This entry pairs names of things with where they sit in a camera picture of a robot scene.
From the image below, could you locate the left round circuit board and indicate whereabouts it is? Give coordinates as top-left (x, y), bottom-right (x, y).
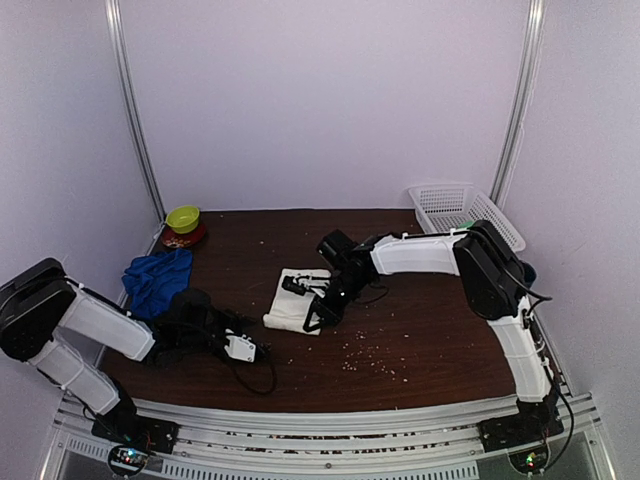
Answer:
top-left (107, 445), bottom-right (149, 477)

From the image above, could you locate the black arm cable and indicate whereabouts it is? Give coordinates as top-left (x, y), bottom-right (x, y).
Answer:
top-left (219, 309), bottom-right (279, 396)
top-left (499, 249), bottom-right (576, 451)

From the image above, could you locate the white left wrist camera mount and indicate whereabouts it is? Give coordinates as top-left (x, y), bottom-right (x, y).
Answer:
top-left (224, 334), bottom-right (257, 363)

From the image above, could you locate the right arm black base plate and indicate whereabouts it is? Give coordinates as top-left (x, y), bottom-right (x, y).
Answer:
top-left (477, 414), bottom-right (564, 452)

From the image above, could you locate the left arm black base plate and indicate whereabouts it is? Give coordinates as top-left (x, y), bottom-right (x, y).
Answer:
top-left (91, 417), bottom-right (179, 454)

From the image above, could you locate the blue microfiber towel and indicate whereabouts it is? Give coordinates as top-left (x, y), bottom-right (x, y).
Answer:
top-left (121, 249), bottom-right (193, 320)

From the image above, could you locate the round circuit board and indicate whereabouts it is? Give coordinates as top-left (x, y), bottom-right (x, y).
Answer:
top-left (107, 445), bottom-right (149, 477)
top-left (508, 446), bottom-right (550, 476)

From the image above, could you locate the white towel with blue emblem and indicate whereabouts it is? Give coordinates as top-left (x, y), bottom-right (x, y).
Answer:
top-left (262, 268), bottom-right (331, 336)

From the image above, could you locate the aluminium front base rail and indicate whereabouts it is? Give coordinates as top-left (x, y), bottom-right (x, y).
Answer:
top-left (35, 392), bottom-right (622, 479)

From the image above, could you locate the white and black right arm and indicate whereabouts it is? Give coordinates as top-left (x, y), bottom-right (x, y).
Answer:
top-left (280, 220), bottom-right (558, 442)

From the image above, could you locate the right round circuit board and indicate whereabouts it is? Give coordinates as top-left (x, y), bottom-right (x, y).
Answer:
top-left (508, 446), bottom-right (550, 476)

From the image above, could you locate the left aluminium frame post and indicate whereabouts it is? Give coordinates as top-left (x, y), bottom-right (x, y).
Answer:
top-left (105, 0), bottom-right (166, 224)

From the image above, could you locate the red floral ceramic bowl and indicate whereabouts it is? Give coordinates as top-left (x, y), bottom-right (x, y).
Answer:
top-left (160, 223), bottom-right (207, 249)

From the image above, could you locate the white perforated plastic basket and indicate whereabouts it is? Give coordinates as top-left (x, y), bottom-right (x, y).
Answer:
top-left (408, 183), bottom-right (526, 252)

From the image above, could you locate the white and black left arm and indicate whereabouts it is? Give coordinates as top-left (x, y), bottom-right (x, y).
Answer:
top-left (1, 253), bottom-right (253, 444)

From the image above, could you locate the aluminium frame post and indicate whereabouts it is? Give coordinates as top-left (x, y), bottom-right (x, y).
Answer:
top-left (490, 0), bottom-right (546, 208)
top-left (105, 0), bottom-right (166, 224)

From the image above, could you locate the lime green plastic bowl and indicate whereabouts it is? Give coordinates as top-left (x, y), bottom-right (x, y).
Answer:
top-left (166, 205), bottom-right (200, 235)

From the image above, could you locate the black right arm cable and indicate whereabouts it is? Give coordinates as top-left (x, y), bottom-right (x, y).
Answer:
top-left (499, 249), bottom-right (576, 451)

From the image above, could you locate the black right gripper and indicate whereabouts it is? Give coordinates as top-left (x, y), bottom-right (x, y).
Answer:
top-left (305, 270), bottom-right (371, 331)

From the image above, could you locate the dark blue cup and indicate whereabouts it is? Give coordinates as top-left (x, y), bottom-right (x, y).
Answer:
top-left (521, 261), bottom-right (537, 288)

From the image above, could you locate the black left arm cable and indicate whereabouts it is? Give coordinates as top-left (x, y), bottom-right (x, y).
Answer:
top-left (219, 309), bottom-right (279, 396)

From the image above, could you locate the right aluminium frame post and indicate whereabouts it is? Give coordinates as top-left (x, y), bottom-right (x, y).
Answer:
top-left (490, 0), bottom-right (546, 208)

